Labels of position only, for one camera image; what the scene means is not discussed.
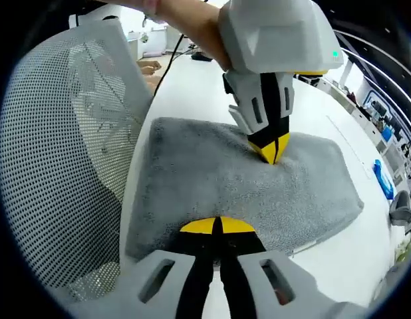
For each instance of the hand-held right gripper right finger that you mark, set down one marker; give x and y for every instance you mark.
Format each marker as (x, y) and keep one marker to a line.
(238, 242)

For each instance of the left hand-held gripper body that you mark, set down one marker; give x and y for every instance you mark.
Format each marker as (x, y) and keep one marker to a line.
(275, 33)

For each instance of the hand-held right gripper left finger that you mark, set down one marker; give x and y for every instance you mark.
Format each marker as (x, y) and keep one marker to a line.
(199, 246)

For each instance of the grey towel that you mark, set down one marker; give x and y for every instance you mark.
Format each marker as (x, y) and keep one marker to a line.
(209, 186)

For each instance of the white table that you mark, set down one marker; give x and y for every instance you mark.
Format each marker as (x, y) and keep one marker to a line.
(192, 96)

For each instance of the small black object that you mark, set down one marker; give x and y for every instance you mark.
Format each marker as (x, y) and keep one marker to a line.
(202, 57)

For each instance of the blue wipes packet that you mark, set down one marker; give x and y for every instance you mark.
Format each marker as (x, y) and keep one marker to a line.
(383, 179)

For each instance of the green leafy plant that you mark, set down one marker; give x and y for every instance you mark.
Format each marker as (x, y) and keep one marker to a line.
(405, 252)

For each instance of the grey mesh office chair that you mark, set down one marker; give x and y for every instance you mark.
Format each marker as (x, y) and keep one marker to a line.
(59, 149)

